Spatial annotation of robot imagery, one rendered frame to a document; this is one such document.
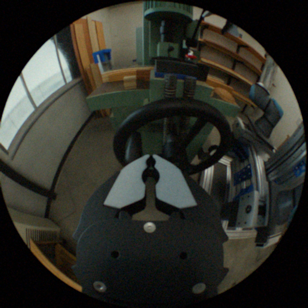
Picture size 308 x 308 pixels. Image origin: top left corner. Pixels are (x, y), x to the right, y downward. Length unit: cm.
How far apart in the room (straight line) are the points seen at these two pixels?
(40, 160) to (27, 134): 37
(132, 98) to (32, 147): 129
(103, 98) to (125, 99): 8
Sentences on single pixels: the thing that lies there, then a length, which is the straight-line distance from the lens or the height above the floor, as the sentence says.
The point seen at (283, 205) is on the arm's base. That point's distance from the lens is 51.
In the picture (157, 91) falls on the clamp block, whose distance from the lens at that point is 22.
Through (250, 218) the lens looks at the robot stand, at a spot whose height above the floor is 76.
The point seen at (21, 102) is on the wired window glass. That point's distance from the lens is 149.
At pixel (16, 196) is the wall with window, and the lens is 149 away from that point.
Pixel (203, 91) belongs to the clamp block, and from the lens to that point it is 24.
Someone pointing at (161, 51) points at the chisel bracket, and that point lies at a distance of 42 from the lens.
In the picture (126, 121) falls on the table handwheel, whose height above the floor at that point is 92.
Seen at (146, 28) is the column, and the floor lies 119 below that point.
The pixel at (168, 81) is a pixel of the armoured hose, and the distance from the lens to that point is 20.
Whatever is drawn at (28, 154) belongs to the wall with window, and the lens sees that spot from 142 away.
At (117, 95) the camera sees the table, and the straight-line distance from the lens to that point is 34.
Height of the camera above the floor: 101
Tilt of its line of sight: 58 degrees down
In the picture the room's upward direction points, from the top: 1 degrees clockwise
